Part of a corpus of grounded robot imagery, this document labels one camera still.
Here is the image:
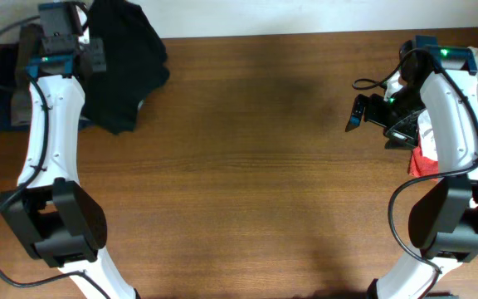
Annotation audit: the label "right black cable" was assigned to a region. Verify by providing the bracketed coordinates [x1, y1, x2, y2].
[352, 47, 478, 299]

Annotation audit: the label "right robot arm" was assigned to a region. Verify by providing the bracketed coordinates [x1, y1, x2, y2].
[347, 36, 478, 299]

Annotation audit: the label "black shorts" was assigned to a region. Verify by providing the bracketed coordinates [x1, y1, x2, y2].
[82, 0, 170, 135]

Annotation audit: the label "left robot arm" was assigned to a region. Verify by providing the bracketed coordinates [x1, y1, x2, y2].
[0, 1, 139, 298]

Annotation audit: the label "red cloth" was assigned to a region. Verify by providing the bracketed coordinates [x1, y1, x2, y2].
[407, 147, 439, 178]

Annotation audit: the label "navy folded garment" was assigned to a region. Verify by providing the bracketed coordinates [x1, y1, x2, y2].
[0, 79, 91, 134]

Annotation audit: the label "grey folded trousers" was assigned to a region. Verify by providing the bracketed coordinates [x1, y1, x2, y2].
[10, 24, 43, 127]

